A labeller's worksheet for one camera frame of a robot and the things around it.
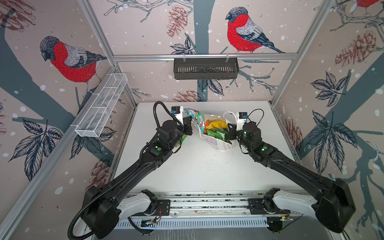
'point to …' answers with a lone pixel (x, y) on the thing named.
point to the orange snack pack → (206, 124)
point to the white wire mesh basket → (102, 105)
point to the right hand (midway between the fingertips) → (228, 122)
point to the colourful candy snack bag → (197, 118)
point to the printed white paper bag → (219, 144)
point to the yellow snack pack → (219, 124)
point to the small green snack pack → (217, 133)
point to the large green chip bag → (182, 139)
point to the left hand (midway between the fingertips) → (194, 114)
